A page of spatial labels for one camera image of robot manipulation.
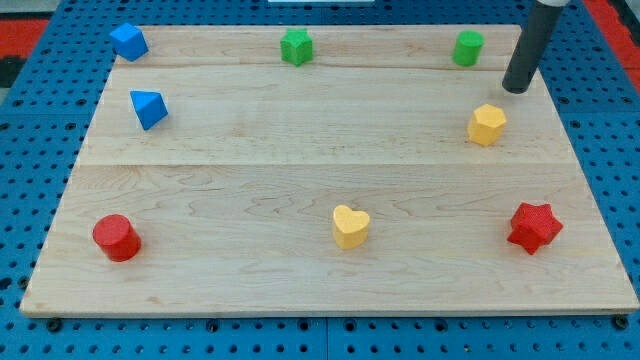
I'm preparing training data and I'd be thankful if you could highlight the yellow heart block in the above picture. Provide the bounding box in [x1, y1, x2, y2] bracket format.
[332, 205, 370, 250]

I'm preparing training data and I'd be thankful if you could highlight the light wooden board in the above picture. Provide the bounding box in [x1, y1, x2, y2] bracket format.
[21, 25, 639, 318]

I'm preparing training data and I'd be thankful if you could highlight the yellow hexagon block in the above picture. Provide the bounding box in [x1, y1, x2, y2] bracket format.
[467, 104, 507, 146]

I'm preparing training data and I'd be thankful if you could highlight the blue triangular prism block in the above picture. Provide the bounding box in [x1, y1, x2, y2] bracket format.
[130, 90, 168, 130]

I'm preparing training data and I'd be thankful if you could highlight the green cylinder block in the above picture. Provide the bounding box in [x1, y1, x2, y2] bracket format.
[452, 30, 484, 67]

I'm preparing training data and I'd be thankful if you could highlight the red cylinder block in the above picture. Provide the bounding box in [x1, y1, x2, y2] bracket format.
[92, 214, 142, 262]

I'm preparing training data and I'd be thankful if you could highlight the red star block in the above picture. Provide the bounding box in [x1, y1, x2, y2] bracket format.
[507, 202, 563, 255]

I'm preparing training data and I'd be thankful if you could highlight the blue cube block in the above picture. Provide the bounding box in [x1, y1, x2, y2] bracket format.
[109, 23, 148, 62]

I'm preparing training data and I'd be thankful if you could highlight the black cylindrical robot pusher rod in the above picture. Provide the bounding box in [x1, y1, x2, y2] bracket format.
[502, 0, 569, 94]

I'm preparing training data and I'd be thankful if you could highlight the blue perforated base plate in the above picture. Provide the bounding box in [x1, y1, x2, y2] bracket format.
[1, 1, 639, 359]

